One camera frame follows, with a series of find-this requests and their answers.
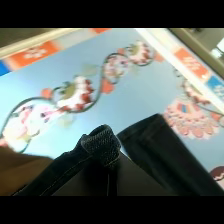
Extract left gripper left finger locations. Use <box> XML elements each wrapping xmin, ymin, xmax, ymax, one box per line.
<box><xmin>53</xmin><ymin>159</ymin><xmax>110</xmax><ymax>197</ymax></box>

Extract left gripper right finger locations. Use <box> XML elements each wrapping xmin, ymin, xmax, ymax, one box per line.
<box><xmin>108</xmin><ymin>153</ymin><xmax>175</xmax><ymax>197</ymax></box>

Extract black jeans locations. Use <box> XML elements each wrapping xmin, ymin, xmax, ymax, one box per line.
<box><xmin>12</xmin><ymin>113</ymin><xmax>224</xmax><ymax>197</ymax></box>

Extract brown garment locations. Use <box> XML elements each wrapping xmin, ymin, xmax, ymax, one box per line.
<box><xmin>0</xmin><ymin>145</ymin><xmax>55</xmax><ymax>197</ymax></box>

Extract silver frame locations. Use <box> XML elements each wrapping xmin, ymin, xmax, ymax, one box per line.
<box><xmin>0</xmin><ymin>28</ymin><xmax>224</xmax><ymax>70</ymax></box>

